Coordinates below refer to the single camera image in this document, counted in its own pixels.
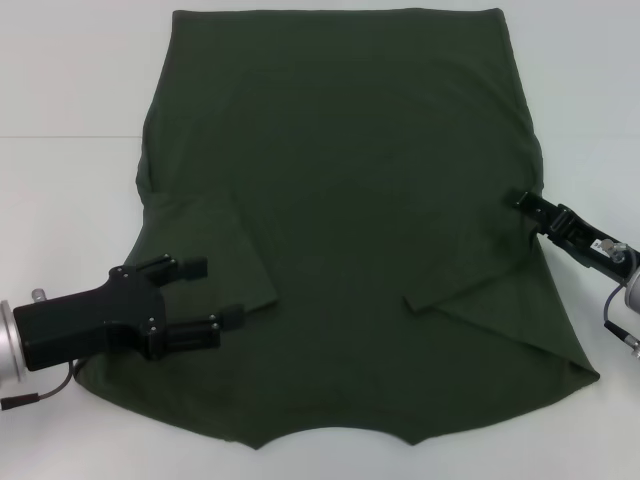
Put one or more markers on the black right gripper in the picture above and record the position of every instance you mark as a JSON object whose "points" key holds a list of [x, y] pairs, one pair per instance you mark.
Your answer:
{"points": [[575, 232]]}

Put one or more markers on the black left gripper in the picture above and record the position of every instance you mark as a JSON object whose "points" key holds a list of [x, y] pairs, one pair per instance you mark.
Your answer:
{"points": [[75, 325]]}

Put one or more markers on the dark green t-shirt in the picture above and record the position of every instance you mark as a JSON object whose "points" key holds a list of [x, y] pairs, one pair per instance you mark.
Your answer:
{"points": [[350, 200]]}

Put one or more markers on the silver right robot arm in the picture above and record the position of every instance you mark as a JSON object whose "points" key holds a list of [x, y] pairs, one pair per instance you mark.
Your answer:
{"points": [[634, 295]]}

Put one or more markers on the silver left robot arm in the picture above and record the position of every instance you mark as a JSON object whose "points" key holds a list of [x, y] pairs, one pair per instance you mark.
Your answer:
{"points": [[10, 345]]}

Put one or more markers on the silver right wrist connector plug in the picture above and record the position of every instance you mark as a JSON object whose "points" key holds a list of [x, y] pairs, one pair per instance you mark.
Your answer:
{"points": [[615, 251]]}

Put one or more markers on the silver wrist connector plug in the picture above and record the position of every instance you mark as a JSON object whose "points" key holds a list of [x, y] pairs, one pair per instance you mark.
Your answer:
{"points": [[38, 295], [615, 251]]}

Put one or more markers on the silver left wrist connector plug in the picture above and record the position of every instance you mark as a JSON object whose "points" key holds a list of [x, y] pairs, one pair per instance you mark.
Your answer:
{"points": [[38, 295]]}

